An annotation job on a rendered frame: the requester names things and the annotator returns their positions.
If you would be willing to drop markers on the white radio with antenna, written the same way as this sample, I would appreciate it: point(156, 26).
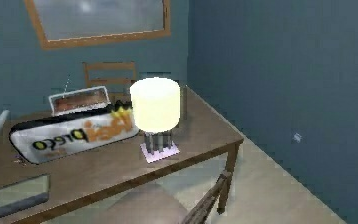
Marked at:
point(78, 100)

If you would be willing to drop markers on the brown wooden slatted chair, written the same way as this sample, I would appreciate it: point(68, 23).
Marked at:
point(108, 78)

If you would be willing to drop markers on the white printed long bag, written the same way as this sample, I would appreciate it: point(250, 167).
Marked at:
point(70, 135)

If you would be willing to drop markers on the white shade table lamp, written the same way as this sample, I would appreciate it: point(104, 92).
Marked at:
point(156, 106)

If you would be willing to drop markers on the grey wooden chair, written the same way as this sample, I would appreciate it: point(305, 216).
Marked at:
point(173, 206)

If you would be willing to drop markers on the brown wooden table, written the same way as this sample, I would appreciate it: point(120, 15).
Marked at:
point(120, 166)

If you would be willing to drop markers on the wood framed wall picture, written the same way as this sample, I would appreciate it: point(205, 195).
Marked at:
point(100, 18)

